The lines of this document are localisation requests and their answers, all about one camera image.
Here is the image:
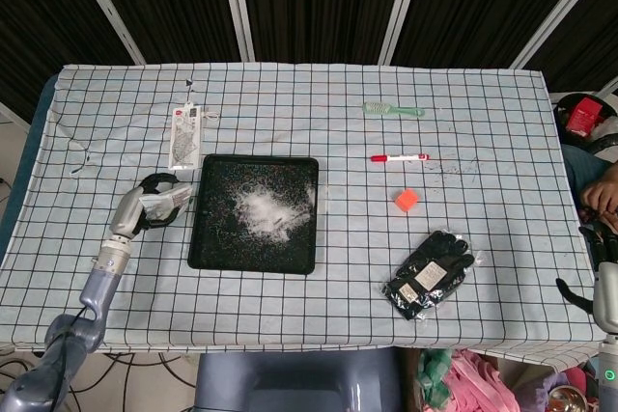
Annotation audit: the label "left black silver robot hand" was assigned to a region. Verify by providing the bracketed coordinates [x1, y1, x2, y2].
[108, 172, 183, 242]

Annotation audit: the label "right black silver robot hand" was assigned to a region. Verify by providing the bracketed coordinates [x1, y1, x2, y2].
[554, 223, 618, 336]

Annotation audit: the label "clear printed plastic food bag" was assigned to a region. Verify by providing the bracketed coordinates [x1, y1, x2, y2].
[138, 182, 194, 223]

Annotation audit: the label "black square tray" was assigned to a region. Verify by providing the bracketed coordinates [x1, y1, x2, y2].
[186, 153, 321, 276]

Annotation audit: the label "white powder pile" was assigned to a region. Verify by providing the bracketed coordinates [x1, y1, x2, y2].
[234, 184, 318, 244]

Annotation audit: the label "black bag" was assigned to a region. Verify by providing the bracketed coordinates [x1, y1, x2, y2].
[552, 92, 618, 165]

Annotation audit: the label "flat white packaged item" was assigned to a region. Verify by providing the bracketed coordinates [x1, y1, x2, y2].
[167, 101, 204, 172]

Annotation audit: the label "person hand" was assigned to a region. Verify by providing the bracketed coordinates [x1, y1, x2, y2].
[580, 179, 618, 215]

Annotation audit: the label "metal bowl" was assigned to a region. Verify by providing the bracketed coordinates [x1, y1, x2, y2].
[548, 382, 588, 412]

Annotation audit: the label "person leg in jeans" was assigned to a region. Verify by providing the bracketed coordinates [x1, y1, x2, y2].
[562, 144, 618, 230]

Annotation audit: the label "pink cloth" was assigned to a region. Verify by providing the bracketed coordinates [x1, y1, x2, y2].
[446, 348, 508, 412]

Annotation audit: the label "black gloves in plastic pack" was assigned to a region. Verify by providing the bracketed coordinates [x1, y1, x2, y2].
[380, 231, 487, 322]

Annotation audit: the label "red box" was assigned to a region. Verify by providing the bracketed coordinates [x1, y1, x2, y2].
[565, 96, 604, 136]

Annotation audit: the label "green crumpled item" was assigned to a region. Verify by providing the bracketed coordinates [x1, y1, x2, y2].
[417, 348, 455, 408]

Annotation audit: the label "orange foam cube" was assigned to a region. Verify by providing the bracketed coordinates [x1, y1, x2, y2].
[393, 188, 420, 214]

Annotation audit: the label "light blue checkered tablecloth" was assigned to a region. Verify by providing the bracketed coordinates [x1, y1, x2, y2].
[0, 62, 600, 368]

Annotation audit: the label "blue-grey robot torso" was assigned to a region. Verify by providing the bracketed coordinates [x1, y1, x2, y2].
[192, 347, 405, 412]

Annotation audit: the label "red white marker pen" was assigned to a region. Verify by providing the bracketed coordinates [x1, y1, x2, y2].
[370, 152, 433, 164]

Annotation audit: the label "green plastic brush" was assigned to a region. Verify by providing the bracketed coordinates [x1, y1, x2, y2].
[362, 100, 427, 119]

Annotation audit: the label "black floor cables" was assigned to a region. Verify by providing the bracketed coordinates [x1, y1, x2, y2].
[0, 351, 194, 412]

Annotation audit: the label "white partition frame post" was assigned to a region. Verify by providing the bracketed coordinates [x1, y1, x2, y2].
[216, 0, 256, 64]
[511, 0, 607, 69]
[65, 0, 146, 66]
[379, 0, 429, 65]

